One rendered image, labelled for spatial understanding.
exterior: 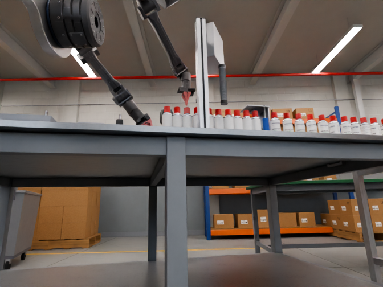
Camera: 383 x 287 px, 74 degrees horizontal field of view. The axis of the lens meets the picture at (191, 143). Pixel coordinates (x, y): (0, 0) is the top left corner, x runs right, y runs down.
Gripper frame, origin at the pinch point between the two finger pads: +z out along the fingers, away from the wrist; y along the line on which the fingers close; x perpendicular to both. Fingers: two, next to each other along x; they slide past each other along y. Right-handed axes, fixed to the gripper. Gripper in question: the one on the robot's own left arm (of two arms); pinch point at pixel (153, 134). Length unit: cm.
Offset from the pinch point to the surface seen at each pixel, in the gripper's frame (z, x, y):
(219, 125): 17.3, -29.2, -3.1
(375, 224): 284, -236, 217
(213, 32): -20, -51, -19
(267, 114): 30, -61, 5
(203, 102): 5.0, -23.8, -16.4
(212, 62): -9.0, -44.0, -12.2
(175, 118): 0.4, -13.6, -1.8
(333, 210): 257, -234, 279
